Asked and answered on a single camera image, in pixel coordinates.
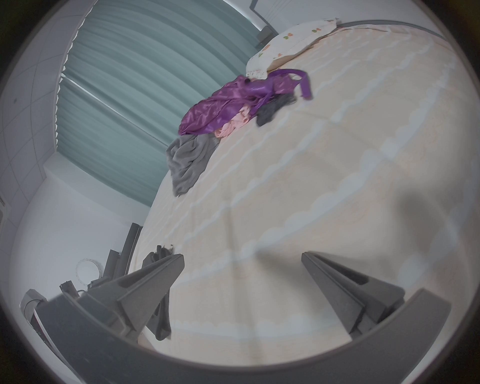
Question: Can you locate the grey knit garment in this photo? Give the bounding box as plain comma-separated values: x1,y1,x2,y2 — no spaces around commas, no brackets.
166,134,220,197

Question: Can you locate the black T-shirt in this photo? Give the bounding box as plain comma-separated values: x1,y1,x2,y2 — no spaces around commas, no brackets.
142,244,175,342

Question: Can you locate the blue-green curtain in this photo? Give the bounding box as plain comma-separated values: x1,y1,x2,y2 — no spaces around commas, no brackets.
55,75,169,207
62,0,271,146

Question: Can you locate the purple satin garment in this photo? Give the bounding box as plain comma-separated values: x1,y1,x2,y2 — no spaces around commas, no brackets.
178,68,314,136

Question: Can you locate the round white-framed mirror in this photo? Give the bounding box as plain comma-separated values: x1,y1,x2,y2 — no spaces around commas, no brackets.
76,259,103,286

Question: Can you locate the white printed pillow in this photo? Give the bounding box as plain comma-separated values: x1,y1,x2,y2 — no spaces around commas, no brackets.
245,17,340,79

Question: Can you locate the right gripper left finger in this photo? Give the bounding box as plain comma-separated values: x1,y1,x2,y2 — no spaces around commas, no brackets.
79,253,185,343

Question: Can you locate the bed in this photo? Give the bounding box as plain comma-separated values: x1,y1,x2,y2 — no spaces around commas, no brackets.
127,0,480,366

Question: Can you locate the black lace garment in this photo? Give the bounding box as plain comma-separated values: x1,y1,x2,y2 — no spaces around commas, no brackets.
256,93,297,127

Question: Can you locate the pink garment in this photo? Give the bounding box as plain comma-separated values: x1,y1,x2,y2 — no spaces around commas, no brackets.
214,105,251,139

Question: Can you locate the grey bedside table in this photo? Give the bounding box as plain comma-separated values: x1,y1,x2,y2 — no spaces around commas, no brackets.
257,24,280,49

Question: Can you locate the black chest of drawers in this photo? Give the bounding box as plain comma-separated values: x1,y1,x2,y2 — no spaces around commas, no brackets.
119,222,143,265

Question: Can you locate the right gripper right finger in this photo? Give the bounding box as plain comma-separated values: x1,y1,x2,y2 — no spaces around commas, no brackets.
301,251,406,335

